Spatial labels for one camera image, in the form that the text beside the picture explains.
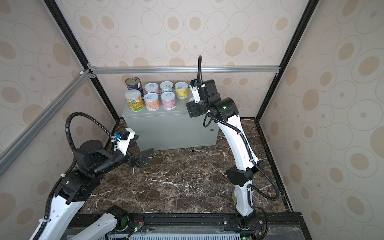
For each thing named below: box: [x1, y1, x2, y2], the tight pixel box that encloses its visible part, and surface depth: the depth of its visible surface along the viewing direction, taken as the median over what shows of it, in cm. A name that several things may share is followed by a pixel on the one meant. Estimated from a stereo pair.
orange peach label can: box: [143, 92, 161, 112], surface depth 76 cm
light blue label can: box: [159, 81, 174, 93], surface depth 83 cm
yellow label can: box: [174, 81, 189, 100], surface depth 83 cm
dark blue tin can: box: [125, 76, 145, 99], surface depth 77 cm
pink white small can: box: [144, 82, 159, 95], surface depth 82 cm
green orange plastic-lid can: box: [124, 89, 144, 112], surface depth 74 cm
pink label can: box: [160, 91, 177, 110], surface depth 77 cm
